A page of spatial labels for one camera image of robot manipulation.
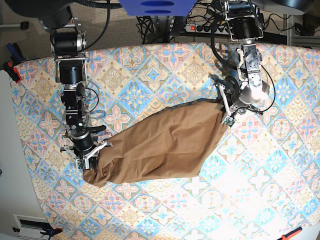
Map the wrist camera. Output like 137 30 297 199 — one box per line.
75 159 86 170
223 116 236 128

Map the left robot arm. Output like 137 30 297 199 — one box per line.
209 0 271 128

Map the orange black clamp bottom right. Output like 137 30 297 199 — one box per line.
280 226 303 240

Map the white vent panel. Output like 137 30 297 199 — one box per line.
12 214 51 240

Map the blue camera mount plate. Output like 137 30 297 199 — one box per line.
119 0 196 17

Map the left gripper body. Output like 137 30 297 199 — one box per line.
215 82 264 123

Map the brown t-shirt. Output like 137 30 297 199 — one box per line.
82 98 227 188

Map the patterned tablecloth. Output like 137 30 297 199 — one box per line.
11 43 320 240

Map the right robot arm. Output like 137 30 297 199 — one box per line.
39 3 111 170

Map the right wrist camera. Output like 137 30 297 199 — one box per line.
75 159 86 170

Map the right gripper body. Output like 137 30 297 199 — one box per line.
60 129 113 170

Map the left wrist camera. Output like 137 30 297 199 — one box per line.
223 116 236 128

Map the black orange clamp bottom left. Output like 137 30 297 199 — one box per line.
40 228 63 237

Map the white power strip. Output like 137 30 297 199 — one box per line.
184 23 228 35

